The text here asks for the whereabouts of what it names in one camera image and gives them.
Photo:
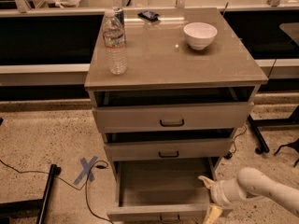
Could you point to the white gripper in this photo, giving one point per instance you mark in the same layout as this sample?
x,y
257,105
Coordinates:
x,y
219,192

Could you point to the white ceramic bowl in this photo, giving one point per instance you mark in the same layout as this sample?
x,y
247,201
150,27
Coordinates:
x,y
199,35

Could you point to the grey bottom drawer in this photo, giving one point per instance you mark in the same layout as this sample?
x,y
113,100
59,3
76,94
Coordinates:
x,y
166,190

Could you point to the black stand leg left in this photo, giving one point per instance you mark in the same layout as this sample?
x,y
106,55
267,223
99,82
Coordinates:
x,y
30,208

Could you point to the clear plastic water bottle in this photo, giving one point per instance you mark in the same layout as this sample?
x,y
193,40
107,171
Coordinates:
x,y
114,40

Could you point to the grey middle drawer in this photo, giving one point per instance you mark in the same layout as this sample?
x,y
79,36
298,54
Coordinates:
x,y
178,149

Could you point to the grey drawer cabinet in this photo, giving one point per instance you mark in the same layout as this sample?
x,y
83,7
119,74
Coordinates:
x,y
164,70

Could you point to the black stand leg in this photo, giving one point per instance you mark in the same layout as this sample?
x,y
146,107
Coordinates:
x,y
262,147
30,208

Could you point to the dark blue snack packet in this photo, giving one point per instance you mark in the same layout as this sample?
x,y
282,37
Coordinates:
x,y
148,15

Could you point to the grey drawer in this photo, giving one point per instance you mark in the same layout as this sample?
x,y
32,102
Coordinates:
x,y
150,118
178,149
166,190

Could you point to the grey top drawer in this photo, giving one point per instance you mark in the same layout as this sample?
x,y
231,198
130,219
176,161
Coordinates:
x,y
150,118

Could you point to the blue tape cross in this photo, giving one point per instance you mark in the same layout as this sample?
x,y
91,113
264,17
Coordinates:
x,y
86,170

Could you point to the blue soda can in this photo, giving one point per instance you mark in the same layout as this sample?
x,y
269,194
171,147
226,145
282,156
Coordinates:
x,y
119,14

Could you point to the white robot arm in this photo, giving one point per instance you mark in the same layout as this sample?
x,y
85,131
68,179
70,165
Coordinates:
x,y
249,184

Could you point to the black stand leg right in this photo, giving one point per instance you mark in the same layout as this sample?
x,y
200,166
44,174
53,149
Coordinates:
x,y
262,147

